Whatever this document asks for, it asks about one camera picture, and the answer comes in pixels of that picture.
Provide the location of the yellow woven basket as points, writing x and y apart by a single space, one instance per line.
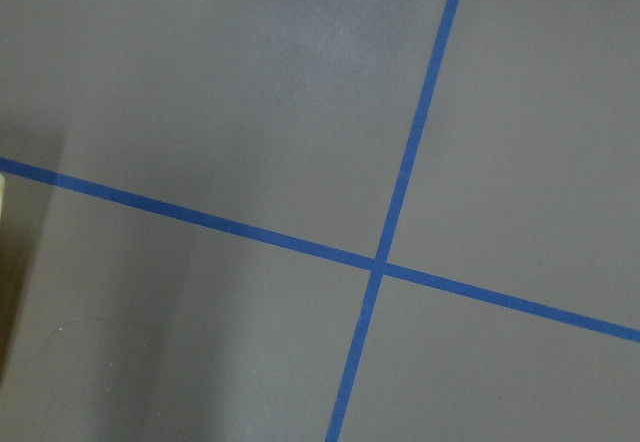
2 188

